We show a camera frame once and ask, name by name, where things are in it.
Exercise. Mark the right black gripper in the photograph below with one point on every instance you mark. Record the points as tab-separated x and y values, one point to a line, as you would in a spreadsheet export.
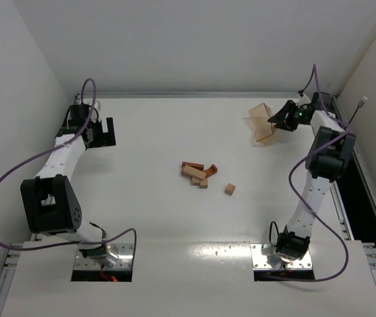
291	115

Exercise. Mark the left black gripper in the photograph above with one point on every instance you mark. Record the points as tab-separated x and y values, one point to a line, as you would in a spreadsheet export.
100	135

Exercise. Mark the clear amber plastic box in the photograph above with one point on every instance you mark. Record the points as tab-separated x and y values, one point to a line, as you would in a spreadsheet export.
264	131

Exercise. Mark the reddish arch wood block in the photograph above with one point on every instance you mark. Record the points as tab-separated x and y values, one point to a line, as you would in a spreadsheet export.
211	171

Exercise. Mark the light long wood block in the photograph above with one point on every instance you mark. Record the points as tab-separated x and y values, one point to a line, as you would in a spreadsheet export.
193	172

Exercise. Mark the reddish long wood block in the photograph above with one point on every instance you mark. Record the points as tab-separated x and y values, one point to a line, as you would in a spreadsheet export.
193	165

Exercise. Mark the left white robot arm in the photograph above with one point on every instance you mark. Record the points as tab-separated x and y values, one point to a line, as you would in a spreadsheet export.
50	203

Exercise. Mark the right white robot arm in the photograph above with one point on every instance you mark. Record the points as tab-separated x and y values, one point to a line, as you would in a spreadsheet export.
326	162

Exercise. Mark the striped zebrawood block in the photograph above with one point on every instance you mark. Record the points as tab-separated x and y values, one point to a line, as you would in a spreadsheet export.
195	181

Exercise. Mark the small light wood cube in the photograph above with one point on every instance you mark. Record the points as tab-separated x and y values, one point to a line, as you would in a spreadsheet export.
203	184

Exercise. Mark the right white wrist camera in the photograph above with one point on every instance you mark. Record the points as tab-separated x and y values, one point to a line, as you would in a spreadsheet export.
303	100

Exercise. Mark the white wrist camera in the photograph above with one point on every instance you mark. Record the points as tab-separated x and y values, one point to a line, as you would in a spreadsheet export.
303	100
97	105

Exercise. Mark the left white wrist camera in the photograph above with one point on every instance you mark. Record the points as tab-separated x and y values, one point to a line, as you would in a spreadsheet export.
97	105

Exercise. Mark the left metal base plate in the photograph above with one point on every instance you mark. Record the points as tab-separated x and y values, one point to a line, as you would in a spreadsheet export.
121	256

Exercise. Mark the metal base plate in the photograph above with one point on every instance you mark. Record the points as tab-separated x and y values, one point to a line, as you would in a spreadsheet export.
121	256
265	259

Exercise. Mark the aluminium table frame rail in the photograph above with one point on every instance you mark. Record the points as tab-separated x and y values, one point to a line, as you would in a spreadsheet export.
193	245

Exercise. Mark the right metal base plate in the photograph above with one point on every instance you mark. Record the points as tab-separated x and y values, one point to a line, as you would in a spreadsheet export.
265	259

